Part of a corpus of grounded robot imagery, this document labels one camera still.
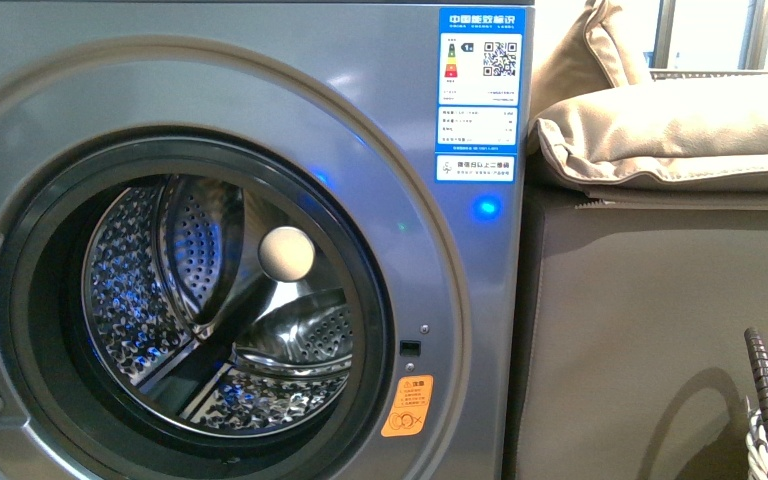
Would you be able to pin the grey front-load washing machine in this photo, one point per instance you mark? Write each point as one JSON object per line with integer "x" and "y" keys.
{"x": 327, "y": 109}

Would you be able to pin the orange warning sticker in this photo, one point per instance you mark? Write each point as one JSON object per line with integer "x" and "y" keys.
{"x": 410, "y": 407}

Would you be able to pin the steel washer drum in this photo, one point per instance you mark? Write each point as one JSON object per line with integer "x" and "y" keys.
{"x": 212, "y": 310}

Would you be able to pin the blue energy label sticker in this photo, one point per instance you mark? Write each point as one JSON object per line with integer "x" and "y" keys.
{"x": 479, "y": 93}

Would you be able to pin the beige sofa cushion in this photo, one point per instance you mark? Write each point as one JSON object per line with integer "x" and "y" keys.
{"x": 601, "y": 125}

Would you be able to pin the beige sofa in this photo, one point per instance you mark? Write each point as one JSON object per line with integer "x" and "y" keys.
{"x": 628, "y": 357}

